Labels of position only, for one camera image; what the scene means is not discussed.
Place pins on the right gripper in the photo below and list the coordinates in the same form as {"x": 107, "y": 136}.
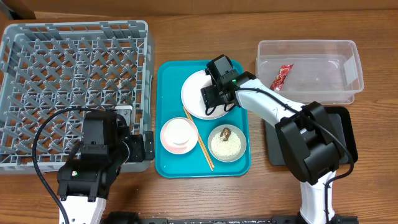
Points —
{"x": 208, "y": 100}

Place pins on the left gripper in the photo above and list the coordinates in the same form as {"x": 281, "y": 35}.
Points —
{"x": 148, "y": 145}

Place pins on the red snack wrapper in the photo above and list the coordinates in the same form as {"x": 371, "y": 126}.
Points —
{"x": 278, "y": 82}

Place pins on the brown food piece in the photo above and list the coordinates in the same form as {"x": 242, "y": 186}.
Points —
{"x": 225, "y": 134}

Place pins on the grey bowl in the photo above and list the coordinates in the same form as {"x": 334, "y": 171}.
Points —
{"x": 233, "y": 129}

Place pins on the white cup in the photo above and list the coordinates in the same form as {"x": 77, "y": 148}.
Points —
{"x": 178, "y": 131}

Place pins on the white rice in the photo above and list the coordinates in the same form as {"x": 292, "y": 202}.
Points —
{"x": 226, "y": 150}

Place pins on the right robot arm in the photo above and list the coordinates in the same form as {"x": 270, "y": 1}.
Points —
{"x": 306, "y": 136}

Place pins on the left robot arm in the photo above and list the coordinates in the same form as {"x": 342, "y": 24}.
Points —
{"x": 95, "y": 162}

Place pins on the teal plastic tray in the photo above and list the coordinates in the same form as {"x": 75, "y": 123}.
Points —
{"x": 170, "y": 79}

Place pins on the large white plate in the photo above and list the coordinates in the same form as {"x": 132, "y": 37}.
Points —
{"x": 192, "y": 99}

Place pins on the wooden chopstick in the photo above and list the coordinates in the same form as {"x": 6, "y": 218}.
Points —
{"x": 203, "y": 146}
{"x": 202, "y": 149}

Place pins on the clear plastic bin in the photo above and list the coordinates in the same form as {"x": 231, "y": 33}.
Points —
{"x": 326, "y": 71}

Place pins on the grey dish rack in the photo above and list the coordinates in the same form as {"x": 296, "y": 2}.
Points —
{"x": 53, "y": 72}

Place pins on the black tray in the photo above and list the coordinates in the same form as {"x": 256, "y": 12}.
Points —
{"x": 341, "y": 122}

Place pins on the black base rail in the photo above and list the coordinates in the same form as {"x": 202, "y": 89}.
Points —
{"x": 133, "y": 218}

